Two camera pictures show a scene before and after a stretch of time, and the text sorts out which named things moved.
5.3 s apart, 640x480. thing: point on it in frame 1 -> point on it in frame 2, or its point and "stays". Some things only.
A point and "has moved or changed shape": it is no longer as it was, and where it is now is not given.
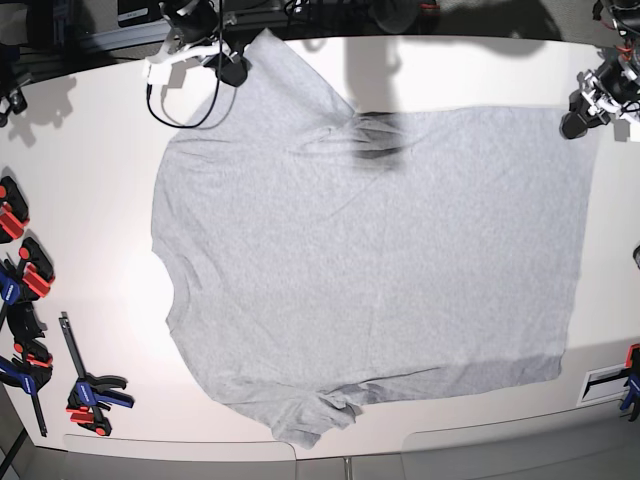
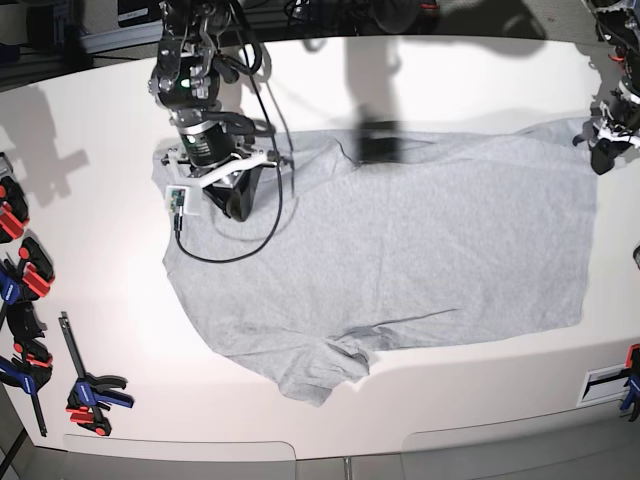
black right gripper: x=587 y=108 -> x=604 y=151
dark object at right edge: x=636 y=256 stays
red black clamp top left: x=14 y=211 stays
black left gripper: x=230 y=72 -> x=237 y=202
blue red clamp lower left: x=33 y=370 stays
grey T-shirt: x=320 y=259 has moved or changed shape
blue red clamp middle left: x=21 y=283 stays
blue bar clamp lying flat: x=90 y=395 stays
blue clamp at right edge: x=632 y=366 stays
